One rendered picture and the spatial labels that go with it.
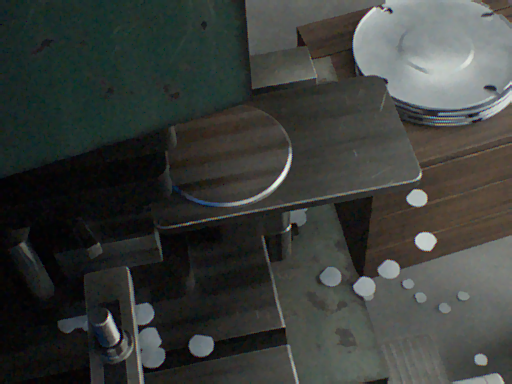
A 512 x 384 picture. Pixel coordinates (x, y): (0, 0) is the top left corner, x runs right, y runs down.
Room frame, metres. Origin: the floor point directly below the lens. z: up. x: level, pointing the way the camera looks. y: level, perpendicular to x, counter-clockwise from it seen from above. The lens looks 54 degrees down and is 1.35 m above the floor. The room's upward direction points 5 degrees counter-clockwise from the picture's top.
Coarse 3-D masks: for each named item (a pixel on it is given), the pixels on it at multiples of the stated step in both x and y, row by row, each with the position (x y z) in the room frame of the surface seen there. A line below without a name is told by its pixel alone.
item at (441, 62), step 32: (416, 0) 1.11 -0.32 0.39; (448, 0) 1.10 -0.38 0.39; (384, 32) 1.03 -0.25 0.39; (416, 32) 1.02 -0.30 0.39; (448, 32) 1.01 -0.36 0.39; (480, 32) 1.01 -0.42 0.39; (384, 64) 0.95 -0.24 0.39; (416, 64) 0.94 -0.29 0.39; (448, 64) 0.94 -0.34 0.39; (480, 64) 0.94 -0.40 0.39; (416, 96) 0.87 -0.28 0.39; (448, 96) 0.87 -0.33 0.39; (480, 96) 0.86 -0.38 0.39
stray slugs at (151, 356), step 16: (416, 192) 0.49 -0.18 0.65; (416, 240) 0.43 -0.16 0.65; (432, 240) 0.43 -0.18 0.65; (336, 272) 0.40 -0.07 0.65; (384, 272) 0.40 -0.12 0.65; (368, 288) 0.38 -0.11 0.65; (144, 304) 0.35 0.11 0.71; (64, 320) 0.34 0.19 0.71; (80, 320) 0.34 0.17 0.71; (144, 320) 0.33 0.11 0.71; (144, 336) 0.32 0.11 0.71; (144, 352) 0.30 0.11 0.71; (160, 352) 0.30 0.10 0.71; (192, 352) 0.30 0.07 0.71; (208, 352) 0.30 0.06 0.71
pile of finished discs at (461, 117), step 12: (384, 12) 1.10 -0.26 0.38; (492, 12) 1.07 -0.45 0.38; (360, 72) 0.96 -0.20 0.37; (504, 96) 0.86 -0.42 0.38; (396, 108) 0.86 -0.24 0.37; (408, 108) 0.85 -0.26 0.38; (420, 108) 0.85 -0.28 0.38; (468, 108) 0.85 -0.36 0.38; (480, 108) 0.84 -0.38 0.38; (492, 108) 0.84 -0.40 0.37; (408, 120) 0.85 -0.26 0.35; (420, 120) 0.84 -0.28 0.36; (432, 120) 0.84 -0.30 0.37; (444, 120) 0.83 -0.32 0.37; (456, 120) 0.83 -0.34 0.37; (468, 120) 0.83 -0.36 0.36; (480, 120) 0.84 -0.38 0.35
